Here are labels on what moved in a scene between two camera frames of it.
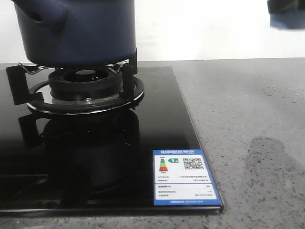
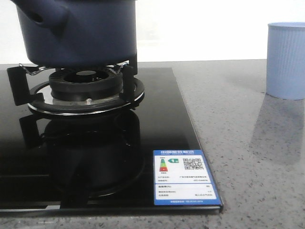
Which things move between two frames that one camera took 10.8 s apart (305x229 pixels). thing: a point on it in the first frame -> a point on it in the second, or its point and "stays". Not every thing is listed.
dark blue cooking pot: [77, 33] stays
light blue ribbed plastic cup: [287, 14] -> [285, 60]
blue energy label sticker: [182, 177] stays
